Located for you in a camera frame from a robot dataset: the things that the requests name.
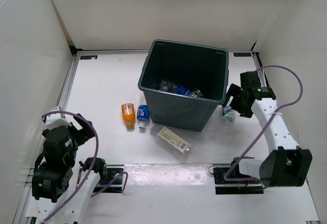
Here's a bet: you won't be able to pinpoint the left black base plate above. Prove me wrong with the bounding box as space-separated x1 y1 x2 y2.
76 165 125 193

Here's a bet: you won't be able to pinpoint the right black corner label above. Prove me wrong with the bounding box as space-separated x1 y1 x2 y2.
233 52 252 57

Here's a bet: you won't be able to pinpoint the clear bottle blue green label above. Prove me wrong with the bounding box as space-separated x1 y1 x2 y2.
221 101 236 122

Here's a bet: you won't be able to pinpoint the right aluminium frame rail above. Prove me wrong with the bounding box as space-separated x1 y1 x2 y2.
251 52 269 86

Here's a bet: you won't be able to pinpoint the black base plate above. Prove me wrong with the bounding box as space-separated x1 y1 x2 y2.
76 165 125 193
208 164 264 195

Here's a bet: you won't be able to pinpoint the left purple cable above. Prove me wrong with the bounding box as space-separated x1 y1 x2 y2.
41 110 129 222

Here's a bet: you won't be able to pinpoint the orange juice bottle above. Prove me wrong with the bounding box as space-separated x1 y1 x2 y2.
121 103 135 129

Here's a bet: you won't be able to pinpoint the left black corner label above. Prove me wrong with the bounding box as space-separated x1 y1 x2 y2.
80 55 98 60

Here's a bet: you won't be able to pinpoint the large clear labelled bottle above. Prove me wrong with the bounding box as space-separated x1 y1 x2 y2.
150 124 193 161

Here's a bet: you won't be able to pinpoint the clear crushed plastic bottle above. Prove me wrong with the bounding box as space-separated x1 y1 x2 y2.
205 110 235 135

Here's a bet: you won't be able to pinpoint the blue label plastic bottle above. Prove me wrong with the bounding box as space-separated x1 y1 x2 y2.
136 93 150 129

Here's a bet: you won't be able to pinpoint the dark green plastic bin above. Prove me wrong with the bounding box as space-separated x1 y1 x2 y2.
138 39 229 131

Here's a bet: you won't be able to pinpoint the aluminium frame rail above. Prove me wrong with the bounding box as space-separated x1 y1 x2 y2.
58 55 79 110
251 52 269 86

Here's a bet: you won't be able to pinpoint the black corner label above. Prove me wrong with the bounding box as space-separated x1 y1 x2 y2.
80 55 98 60
233 52 252 57

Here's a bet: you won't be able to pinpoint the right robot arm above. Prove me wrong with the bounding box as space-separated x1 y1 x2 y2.
224 71 312 188

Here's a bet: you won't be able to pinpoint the bottles inside bin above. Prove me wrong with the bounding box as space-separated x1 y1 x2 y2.
158 79 204 98

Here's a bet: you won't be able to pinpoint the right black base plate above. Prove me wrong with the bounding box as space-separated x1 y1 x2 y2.
208 164 264 195

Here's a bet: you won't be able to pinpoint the left aluminium frame rail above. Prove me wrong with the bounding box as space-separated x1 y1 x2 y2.
58 55 79 110

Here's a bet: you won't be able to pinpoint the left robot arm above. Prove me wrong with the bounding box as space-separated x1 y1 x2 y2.
32 110 108 223

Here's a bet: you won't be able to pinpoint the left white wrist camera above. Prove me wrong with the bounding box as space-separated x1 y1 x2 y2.
42 113 71 130

